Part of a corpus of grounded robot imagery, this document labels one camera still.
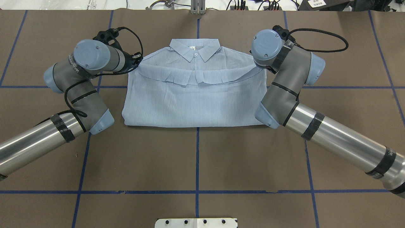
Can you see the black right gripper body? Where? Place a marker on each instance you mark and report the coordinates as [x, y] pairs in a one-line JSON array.
[[269, 68]]

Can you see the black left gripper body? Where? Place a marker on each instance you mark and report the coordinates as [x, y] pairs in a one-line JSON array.
[[127, 61]]

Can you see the light blue button shirt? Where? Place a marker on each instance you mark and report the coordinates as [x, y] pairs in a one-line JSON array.
[[194, 83]]

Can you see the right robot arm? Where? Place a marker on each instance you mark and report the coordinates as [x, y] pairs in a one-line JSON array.
[[296, 67]]

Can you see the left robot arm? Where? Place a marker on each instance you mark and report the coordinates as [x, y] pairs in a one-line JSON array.
[[85, 110]]

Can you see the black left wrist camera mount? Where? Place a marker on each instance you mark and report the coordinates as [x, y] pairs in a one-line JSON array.
[[109, 37]]

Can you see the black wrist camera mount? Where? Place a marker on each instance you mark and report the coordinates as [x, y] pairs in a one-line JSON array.
[[284, 33], [109, 37]]

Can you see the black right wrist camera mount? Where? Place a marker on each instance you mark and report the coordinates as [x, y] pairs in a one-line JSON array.
[[284, 33]]

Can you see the aluminium frame post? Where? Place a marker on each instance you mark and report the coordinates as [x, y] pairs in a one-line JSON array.
[[197, 7]]

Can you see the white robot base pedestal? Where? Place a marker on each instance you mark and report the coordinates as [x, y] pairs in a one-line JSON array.
[[196, 223]]

